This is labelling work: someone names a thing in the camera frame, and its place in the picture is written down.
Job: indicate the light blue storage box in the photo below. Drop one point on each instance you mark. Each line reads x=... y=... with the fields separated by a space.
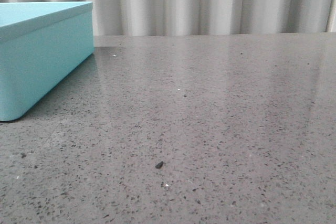
x=41 y=43

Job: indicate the small black debris chip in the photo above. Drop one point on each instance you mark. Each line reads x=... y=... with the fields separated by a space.
x=159 y=165

